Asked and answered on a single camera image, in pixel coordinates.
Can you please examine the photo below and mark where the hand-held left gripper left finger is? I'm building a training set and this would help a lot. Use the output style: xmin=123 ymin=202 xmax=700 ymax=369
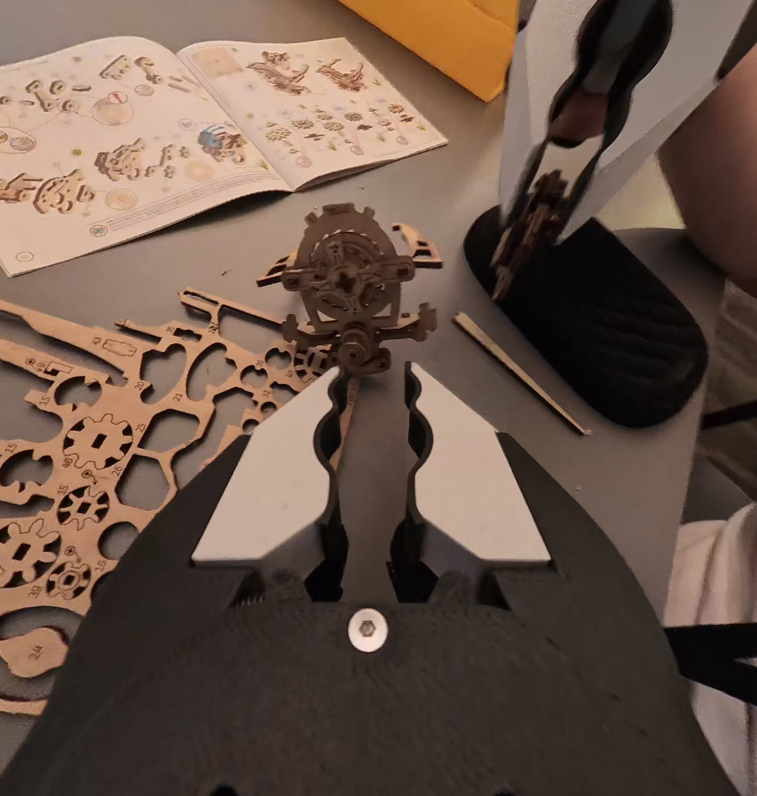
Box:
xmin=192 ymin=366 xmax=345 ymax=601

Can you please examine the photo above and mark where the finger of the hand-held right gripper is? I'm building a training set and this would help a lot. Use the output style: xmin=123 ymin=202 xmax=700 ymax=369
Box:
xmin=559 ymin=0 xmax=757 ymax=248
xmin=499 ymin=0 xmax=603 ymax=232

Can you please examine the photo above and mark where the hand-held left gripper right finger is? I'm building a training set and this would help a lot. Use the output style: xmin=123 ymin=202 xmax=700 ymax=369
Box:
xmin=391 ymin=362 xmax=552 ymax=601

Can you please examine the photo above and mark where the small wooden model part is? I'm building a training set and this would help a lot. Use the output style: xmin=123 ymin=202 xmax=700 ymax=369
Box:
xmin=490 ymin=171 xmax=572 ymax=299

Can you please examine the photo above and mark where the wooden gear model assembly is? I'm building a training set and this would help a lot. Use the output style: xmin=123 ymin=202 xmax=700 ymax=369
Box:
xmin=257 ymin=202 xmax=444 ymax=377

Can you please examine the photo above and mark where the laser-cut wooden parts sheet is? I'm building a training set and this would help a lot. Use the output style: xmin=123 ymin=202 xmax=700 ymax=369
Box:
xmin=0 ymin=286 xmax=357 ymax=716

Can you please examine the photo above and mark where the yellow box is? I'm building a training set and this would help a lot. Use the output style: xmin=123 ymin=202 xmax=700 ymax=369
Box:
xmin=338 ymin=0 xmax=522 ymax=103

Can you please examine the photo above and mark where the thin wooden stick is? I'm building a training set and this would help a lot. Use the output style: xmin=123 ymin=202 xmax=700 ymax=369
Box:
xmin=453 ymin=311 xmax=593 ymax=436

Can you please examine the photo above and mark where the black textured pad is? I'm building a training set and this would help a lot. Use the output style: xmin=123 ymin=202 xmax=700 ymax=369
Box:
xmin=464 ymin=205 xmax=709 ymax=429

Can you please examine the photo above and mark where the paper instruction booklet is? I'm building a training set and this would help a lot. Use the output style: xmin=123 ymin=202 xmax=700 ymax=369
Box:
xmin=0 ymin=36 xmax=449 ymax=277

